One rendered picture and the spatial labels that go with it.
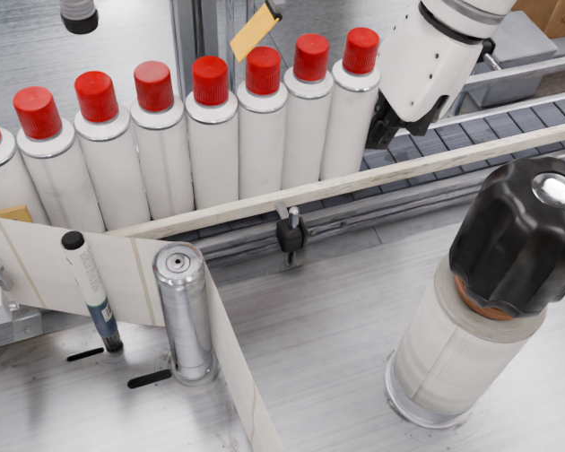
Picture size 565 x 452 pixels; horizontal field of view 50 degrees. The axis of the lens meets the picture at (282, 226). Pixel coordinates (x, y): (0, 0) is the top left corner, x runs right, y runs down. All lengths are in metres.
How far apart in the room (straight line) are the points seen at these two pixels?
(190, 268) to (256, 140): 0.21
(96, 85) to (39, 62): 0.47
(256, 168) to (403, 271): 0.20
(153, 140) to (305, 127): 0.16
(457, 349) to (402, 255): 0.24
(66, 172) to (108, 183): 0.05
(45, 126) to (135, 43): 0.49
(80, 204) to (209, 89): 0.18
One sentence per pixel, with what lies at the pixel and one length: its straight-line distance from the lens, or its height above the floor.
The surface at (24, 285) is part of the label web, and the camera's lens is 0.60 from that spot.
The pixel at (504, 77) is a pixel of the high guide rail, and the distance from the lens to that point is 0.83.
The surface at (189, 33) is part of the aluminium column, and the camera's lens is 0.70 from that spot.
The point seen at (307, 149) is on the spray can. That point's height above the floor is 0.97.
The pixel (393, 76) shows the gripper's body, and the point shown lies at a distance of 0.68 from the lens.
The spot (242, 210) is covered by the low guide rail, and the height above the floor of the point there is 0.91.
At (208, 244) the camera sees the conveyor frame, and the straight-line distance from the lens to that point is 0.69.
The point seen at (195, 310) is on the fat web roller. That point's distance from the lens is 0.48.
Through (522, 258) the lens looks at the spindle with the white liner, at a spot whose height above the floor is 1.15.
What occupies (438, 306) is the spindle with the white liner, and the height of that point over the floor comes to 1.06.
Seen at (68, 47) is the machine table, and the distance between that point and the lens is 1.04.
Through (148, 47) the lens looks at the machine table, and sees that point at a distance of 1.02.
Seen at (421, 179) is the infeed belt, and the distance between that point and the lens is 0.78.
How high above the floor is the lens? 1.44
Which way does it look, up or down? 53 degrees down
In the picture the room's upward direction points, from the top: 5 degrees clockwise
